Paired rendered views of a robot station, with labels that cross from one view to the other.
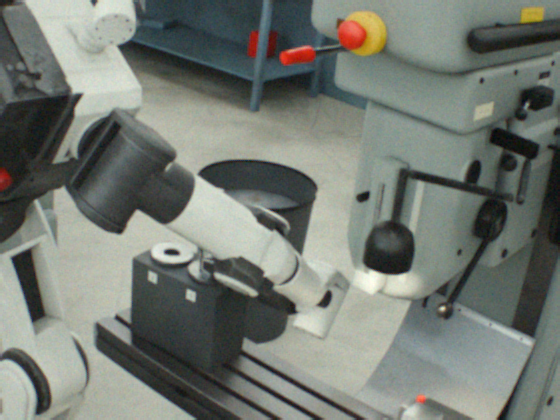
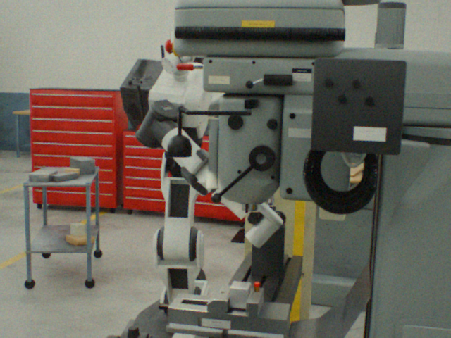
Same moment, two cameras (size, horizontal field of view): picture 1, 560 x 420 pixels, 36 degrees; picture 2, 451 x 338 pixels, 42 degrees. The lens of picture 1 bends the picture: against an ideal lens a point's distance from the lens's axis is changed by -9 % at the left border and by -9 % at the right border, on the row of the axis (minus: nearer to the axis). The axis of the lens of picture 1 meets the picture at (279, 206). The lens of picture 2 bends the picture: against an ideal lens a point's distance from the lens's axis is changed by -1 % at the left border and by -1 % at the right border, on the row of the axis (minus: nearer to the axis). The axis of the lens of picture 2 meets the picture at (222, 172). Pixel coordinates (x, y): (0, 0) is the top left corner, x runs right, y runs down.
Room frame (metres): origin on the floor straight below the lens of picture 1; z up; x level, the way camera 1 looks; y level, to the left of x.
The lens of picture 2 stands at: (0.54, -1.75, 1.69)
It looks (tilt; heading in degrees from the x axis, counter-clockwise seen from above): 10 degrees down; 65
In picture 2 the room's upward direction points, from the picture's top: 1 degrees clockwise
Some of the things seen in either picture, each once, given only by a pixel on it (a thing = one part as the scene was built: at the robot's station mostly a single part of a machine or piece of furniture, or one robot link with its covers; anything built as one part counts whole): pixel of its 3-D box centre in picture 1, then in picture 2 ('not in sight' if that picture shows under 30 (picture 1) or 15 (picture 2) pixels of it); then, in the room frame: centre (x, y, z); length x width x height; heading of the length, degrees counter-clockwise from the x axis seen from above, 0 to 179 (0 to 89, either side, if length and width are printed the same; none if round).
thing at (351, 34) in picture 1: (354, 34); (170, 46); (1.15, -0.07, 1.76); 0.04 x 0.03 x 0.04; 52
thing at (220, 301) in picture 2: not in sight; (221, 298); (1.24, -0.27, 1.03); 0.12 x 0.06 x 0.04; 54
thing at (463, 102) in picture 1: (455, 68); (268, 75); (1.38, -0.25, 1.68); 0.34 x 0.24 x 0.10; 142
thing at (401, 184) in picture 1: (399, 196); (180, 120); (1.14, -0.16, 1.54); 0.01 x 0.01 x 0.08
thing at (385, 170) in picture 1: (380, 225); (215, 153); (1.26, -0.15, 1.45); 0.04 x 0.04 x 0.21; 52
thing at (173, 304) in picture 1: (187, 303); (268, 241); (1.64, 0.16, 1.04); 0.22 x 0.12 x 0.20; 60
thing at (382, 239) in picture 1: (390, 243); (179, 145); (1.14, -0.16, 1.47); 0.07 x 0.07 x 0.06
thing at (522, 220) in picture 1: (477, 169); (318, 150); (1.50, -0.34, 1.47); 0.24 x 0.19 x 0.26; 52
